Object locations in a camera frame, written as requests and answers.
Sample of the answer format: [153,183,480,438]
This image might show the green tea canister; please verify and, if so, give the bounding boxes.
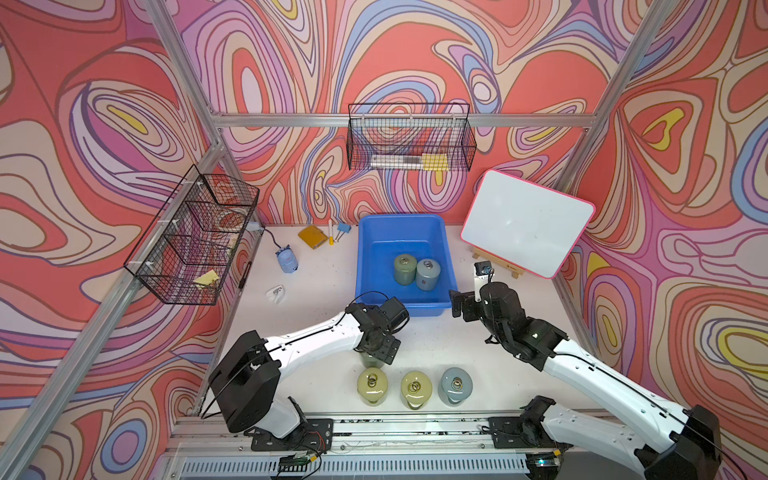
[394,254,418,286]
[360,353,384,368]

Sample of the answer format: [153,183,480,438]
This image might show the yellow-green tea canister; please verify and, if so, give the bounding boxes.
[357,367,389,406]
[400,370,433,410]

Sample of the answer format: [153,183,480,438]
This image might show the light blue tea canister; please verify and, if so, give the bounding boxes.
[415,258,441,291]

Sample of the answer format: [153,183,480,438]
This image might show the green tea canister back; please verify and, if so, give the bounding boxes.
[394,254,418,286]

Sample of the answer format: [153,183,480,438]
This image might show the blue-grey tea canister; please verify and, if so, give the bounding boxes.
[438,367,473,407]

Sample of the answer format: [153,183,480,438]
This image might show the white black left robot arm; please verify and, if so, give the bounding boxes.
[208,298,410,439]

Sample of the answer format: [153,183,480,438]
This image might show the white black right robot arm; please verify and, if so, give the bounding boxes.
[450,282,724,479]

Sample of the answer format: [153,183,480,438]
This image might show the blue plastic basket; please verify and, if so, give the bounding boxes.
[355,214,458,318]

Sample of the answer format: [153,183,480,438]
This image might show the yellow block in basket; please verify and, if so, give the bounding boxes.
[421,153,451,172]

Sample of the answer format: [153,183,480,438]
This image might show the yellow sponge in basket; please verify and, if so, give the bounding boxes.
[192,269,220,289]

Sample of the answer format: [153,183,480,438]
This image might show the wooden whiteboard stand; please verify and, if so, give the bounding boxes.
[472,246,525,279]

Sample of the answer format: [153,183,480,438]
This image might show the pink framed whiteboard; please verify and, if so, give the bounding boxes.
[460,170,596,279]

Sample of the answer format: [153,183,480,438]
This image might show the white yellow marker pen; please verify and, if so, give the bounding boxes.
[327,219,335,246]

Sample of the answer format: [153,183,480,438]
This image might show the small blue clip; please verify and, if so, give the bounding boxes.
[335,223,351,241]

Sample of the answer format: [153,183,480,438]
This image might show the small blue mouse device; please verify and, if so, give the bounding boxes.
[275,245,299,274]

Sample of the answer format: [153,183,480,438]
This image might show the yellow sticky note pad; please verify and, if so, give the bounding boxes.
[298,225,328,250]

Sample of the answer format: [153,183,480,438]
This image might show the green circuit board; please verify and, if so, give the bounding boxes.
[278,454,317,473]

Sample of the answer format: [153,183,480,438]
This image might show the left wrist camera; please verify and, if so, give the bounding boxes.
[380,297,410,335]

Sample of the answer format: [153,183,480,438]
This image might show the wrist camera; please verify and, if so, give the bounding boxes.
[474,260,494,302]
[380,297,410,335]

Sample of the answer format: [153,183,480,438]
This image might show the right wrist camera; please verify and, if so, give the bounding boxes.
[474,260,494,302]

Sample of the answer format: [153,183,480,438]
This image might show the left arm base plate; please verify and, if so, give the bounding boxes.
[251,418,334,454]

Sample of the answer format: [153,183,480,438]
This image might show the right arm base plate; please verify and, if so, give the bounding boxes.
[486,416,572,451]

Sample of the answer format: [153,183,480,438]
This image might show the black wire basket back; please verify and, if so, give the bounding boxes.
[346,100,477,172]

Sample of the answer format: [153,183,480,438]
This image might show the black wire basket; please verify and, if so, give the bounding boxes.
[346,100,477,172]
[123,166,260,306]

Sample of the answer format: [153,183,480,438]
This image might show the black wire basket left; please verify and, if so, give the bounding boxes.
[123,166,260,306]

